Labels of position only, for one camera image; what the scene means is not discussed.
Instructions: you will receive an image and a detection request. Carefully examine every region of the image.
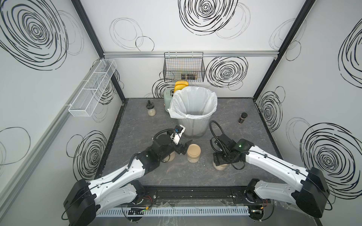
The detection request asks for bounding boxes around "mint green toaster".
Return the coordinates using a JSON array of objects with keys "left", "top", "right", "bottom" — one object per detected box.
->
[{"left": 163, "top": 88, "right": 174, "bottom": 112}]

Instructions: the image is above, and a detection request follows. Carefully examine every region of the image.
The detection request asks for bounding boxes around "left rice jar tan lid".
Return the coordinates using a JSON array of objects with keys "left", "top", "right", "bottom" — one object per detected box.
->
[{"left": 162, "top": 152, "right": 176, "bottom": 163}]

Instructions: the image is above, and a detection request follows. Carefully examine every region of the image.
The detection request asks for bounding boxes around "aluminium wall rail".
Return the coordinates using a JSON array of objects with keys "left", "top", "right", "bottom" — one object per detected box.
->
[{"left": 103, "top": 50, "right": 279, "bottom": 58}]

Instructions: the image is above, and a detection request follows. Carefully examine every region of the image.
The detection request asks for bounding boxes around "small bottle black pump top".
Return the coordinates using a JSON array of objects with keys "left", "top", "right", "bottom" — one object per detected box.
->
[{"left": 146, "top": 100, "right": 156, "bottom": 116}]

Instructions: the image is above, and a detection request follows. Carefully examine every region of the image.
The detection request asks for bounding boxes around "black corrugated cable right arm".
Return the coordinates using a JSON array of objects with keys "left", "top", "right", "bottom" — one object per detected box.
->
[{"left": 208, "top": 120, "right": 235, "bottom": 162}]

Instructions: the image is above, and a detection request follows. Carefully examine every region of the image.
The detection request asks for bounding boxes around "white mesh wall shelf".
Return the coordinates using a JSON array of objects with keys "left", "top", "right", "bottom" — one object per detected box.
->
[{"left": 68, "top": 59, "right": 117, "bottom": 117}]

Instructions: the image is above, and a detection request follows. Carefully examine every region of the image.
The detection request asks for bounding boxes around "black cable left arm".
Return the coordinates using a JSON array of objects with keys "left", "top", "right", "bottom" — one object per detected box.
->
[{"left": 152, "top": 128, "right": 177, "bottom": 141}]

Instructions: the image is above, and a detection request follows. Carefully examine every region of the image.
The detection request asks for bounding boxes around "rice jar tan lid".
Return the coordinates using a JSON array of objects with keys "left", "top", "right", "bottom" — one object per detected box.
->
[
  {"left": 186, "top": 144, "right": 201, "bottom": 163},
  {"left": 162, "top": 152, "right": 176, "bottom": 163}
]

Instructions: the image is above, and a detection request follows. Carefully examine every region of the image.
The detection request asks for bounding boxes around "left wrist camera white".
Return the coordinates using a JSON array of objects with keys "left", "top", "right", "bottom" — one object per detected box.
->
[{"left": 170, "top": 125, "right": 186, "bottom": 145}]

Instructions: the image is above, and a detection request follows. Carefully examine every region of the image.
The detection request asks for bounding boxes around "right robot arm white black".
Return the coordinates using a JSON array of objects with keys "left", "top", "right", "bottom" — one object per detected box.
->
[{"left": 210, "top": 137, "right": 330, "bottom": 218}]

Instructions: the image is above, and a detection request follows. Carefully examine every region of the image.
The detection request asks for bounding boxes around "small dark spice bottle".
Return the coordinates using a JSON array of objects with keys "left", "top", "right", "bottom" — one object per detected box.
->
[{"left": 238, "top": 112, "right": 248, "bottom": 124}]

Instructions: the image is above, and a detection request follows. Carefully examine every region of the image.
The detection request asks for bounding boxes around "yellow toast slice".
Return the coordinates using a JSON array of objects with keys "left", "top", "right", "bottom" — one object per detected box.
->
[
  {"left": 175, "top": 81, "right": 189, "bottom": 86},
  {"left": 174, "top": 84, "right": 188, "bottom": 93}
]

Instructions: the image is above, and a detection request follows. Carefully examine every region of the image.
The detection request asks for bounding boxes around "dark bottle in basket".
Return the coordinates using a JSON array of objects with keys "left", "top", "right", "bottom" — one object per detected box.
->
[{"left": 181, "top": 74, "right": 198, "bottom": 81}]

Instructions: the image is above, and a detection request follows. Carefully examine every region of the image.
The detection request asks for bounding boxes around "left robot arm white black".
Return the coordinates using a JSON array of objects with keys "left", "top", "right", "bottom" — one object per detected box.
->
[{"left": 63, "top": 134, "right": 192, "bottom": 226}]

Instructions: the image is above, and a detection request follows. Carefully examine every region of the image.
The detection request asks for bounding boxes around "white plastic bin liner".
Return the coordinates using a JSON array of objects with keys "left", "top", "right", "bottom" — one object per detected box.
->
[{"left": 168, "top": 86, "right": 218, "bottom": 120}]

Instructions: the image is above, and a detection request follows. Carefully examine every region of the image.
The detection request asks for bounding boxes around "metal mesh trash bin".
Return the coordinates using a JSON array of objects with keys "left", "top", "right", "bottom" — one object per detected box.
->
[{"left": 178, "top": 115, "right": 212, "bottom": 138}]

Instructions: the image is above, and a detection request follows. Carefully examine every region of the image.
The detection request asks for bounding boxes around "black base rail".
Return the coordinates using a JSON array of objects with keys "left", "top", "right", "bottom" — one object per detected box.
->
[{"left": 121, "top": 185, "right": 300, "bottom": 206}]

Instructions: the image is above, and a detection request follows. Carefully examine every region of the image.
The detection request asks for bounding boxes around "black wire wall basket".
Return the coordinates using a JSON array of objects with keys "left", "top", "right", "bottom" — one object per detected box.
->
[{"left": 163, "top": 56, "right": 206, "bottom": 82}]

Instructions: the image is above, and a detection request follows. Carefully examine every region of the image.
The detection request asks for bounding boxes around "white slotted cable duct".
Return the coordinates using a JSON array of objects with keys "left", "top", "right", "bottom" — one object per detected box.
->
[{"left": 98, "top": 206, "right": 250, "bottom": 218}]

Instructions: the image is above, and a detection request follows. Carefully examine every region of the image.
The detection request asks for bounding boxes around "middle rice jar tan lid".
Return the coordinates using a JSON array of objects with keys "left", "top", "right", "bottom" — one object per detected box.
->
[{"left": 186, "top": 144, "right": 201, "bottom": 163}]

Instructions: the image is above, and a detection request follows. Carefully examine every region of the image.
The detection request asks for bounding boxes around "glass rice jar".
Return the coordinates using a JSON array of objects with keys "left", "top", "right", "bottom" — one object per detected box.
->
[{"left": 212, "top": 162, "right": 229, "bottom": 171}]

